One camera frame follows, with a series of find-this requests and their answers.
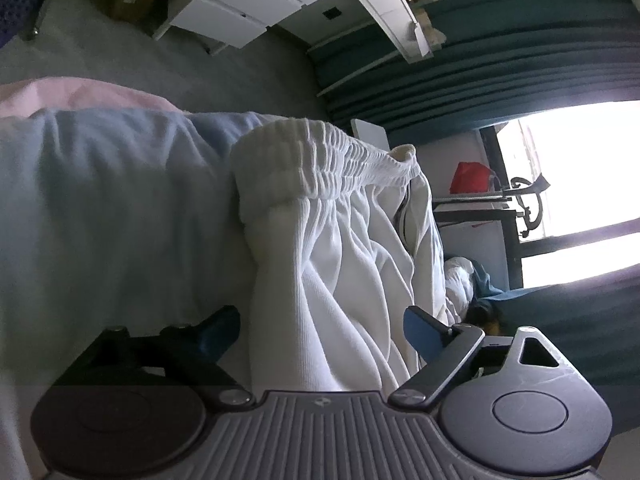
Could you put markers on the black socket under table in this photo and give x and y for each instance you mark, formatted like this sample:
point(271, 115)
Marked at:
point(331, 13)

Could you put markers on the yellow brown garment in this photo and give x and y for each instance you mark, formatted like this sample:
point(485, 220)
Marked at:
point(494, 327)

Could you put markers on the red bag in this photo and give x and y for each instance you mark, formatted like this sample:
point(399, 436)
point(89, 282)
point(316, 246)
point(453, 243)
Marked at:
point(470, 177)

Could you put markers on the white dressing table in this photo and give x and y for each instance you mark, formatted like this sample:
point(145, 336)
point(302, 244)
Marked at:
point(240, 0)

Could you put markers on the white ribbed pants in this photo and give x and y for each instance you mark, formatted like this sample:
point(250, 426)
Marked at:
point(325, 260)

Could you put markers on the grey blue curtain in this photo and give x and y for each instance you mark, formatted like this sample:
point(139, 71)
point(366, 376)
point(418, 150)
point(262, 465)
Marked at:
point(450, 60)

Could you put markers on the black framed window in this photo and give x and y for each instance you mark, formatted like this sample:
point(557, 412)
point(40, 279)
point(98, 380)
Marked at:
point(580, 160)

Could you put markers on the grey blue cloth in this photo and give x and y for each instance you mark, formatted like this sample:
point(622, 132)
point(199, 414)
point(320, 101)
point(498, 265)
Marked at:
point(485, 280)

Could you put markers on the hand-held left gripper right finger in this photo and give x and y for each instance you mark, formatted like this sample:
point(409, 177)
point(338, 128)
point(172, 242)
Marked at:
point(422, 327)

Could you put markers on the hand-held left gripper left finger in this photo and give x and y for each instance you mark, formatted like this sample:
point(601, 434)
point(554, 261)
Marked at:
point(217, 332)

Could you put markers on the pastel bed duvet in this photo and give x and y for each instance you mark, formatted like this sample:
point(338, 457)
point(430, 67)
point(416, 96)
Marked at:
point(110, 210)

